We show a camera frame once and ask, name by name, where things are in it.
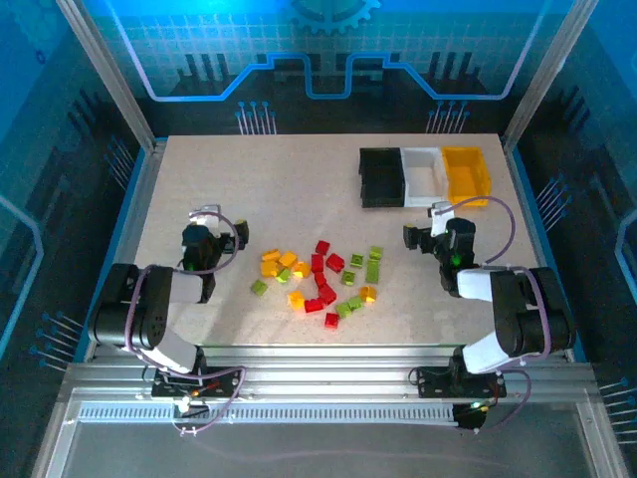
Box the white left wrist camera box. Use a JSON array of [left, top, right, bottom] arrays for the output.
[[188, 202, 224, 236]]

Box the yellow plastic bin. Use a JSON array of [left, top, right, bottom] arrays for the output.
[[441, 145, 494, 210]]

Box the white plastic bin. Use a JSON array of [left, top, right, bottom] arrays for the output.
[[400, 146, 452, 208]]

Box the grey slotted cable duct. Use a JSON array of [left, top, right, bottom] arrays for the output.
[[79, 401, 459, 425]]

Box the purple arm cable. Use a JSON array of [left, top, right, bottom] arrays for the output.
[[445, 195, 553, 434], [121, 211, 248, 438]]

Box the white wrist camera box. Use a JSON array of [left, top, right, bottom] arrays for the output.
[[428, 200, 452, 238], [188, 202, 224, 236]]

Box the aluminium frame rail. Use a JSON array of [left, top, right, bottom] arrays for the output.
[[64, 344, 598, 402]]

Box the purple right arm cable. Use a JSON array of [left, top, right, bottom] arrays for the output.
[[445, 195, 553, 434]]

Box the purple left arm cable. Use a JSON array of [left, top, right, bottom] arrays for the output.
[[121, 211, 248, 438]]

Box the blue table side rail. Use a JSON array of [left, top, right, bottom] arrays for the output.
[[82, 138, 168, 358], [502, 138, 588, 362]]

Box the black plastic bin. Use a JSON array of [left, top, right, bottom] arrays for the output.
[[357, 146, 407, 209]]

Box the aluminium frame post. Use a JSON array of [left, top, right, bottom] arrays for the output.
[[500, 0, 601, 150], [54, 0, 168, 150]]

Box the black controller box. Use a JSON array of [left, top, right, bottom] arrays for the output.
[[452, 400, 492, 433]]

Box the clear acrylic panel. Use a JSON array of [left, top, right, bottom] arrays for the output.
[[59, 392, 603, 478]]

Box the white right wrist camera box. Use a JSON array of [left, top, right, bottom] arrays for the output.
[[428, 200, 452, 238]]

